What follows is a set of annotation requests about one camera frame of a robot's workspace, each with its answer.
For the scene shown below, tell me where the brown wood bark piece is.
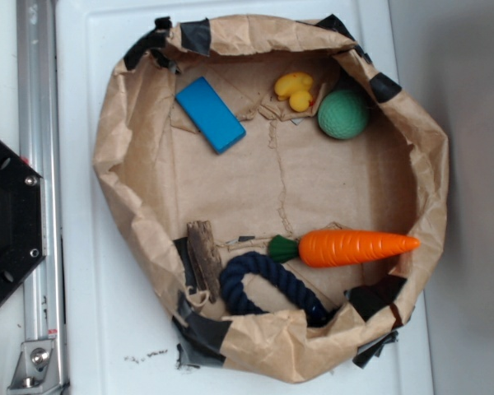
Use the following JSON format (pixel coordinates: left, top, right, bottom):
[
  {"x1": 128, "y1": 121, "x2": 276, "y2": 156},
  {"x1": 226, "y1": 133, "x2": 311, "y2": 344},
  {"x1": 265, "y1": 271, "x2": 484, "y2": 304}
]
[{"x1": 187, "y1": 221, "x2": 222, "y2": 304}]

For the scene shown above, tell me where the yellow rubber duck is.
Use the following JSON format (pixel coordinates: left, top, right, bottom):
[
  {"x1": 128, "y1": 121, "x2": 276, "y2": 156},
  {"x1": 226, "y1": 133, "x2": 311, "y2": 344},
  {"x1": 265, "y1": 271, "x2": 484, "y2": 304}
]
[{"x1": 274, "y1": 72, "x2": 314, "y2": 113}]

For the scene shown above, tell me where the aluminium extrusion rail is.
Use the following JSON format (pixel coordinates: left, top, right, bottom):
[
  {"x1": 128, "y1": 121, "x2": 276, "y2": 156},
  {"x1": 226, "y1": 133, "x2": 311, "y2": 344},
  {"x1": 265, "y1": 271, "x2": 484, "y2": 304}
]
[{"x1": 15, "y1": 0, "x2": 69, "y2": 395}]

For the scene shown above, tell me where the metal corner bracket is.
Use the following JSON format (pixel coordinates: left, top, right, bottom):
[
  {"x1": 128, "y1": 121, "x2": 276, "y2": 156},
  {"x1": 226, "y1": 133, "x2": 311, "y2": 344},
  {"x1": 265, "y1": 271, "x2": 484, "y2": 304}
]
[{"x1": 7, "y1": 339, "x2": 63, "y2": 394}]

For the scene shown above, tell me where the blue rectangular block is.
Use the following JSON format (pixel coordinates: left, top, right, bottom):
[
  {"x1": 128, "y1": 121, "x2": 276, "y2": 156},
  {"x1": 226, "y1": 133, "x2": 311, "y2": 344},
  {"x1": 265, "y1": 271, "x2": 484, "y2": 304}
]
[{"x1": 175, "y1": 77, "x2": 246, "y2": 154}]

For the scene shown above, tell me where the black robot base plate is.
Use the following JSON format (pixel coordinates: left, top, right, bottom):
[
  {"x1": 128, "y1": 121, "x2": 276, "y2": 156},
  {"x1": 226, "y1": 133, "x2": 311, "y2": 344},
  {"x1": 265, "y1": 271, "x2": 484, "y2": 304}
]
[{"x1": 0, "y1": 140, "x2": 44, "y2": 307}]

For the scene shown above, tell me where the brown paper bag tray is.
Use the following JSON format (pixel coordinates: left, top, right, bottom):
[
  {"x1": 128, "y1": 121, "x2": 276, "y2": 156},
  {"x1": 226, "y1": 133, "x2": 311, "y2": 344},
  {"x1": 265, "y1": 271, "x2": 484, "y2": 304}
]
[{"x1": 93, "y1": 15, "x2": 449, "y2": 383}]

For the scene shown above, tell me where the dark blue rope ring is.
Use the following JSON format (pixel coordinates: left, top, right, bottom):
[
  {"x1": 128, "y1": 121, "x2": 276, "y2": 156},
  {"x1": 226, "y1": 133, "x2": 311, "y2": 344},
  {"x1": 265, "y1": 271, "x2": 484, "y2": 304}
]
[{"x1": 219, "y1": 251, "x2": 331, "y2": 328}]

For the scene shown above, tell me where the green textured ball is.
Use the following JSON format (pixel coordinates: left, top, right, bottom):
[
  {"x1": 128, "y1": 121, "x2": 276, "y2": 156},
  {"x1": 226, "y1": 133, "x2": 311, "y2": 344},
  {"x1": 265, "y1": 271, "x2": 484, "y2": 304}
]
[{"x1": 317, "y1": 90, "x2": 370, "y2": 140}]

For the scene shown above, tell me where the orange plastic carrot toy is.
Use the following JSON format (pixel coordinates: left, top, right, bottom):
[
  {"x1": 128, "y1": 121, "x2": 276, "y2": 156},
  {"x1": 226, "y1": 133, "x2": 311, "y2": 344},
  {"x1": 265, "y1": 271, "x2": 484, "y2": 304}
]
[{"x1": 268, "y1": 229, "x2": 420, "y2": 268}]

